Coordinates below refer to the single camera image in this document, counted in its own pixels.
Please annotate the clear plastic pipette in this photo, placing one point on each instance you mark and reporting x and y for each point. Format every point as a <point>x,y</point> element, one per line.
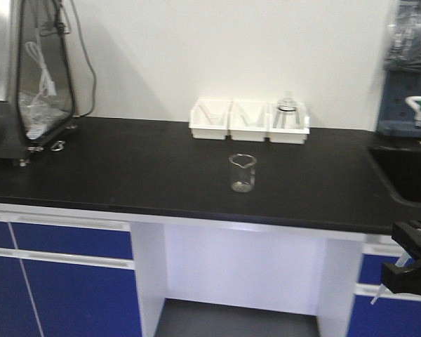
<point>402,260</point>

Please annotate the steel framed glass appliance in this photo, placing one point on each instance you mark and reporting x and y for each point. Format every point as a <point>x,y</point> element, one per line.
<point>37,100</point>

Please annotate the right white plastic bin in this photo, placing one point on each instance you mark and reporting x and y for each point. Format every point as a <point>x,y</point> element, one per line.
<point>297,135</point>

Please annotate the black wire tripod stand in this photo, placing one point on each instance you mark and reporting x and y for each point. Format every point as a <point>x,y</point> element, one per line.
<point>286,117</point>

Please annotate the black lab sink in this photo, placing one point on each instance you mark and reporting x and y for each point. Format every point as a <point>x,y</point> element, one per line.
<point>400,171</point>

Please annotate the clear glass beaker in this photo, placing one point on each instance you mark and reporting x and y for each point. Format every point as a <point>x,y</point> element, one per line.
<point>242,172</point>

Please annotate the white plastic bin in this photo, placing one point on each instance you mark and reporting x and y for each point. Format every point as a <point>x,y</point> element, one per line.
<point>201,129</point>
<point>258,114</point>
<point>297,135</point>

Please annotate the blue white lab cabinet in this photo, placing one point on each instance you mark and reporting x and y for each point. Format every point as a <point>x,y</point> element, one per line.
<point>67,272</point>

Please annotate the middle white plastic bin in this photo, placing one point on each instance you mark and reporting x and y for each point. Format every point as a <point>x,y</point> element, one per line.
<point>258,114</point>

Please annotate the round glass flask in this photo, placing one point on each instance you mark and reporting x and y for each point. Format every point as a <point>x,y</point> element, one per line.
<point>287,103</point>

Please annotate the blue pegboard drying rack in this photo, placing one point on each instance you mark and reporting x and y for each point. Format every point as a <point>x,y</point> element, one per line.
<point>402,67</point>

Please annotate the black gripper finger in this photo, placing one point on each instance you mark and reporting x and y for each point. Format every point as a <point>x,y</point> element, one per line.
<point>408,236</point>
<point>405,279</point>

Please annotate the left white plastic bin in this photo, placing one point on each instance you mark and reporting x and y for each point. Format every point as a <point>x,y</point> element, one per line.
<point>201,129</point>

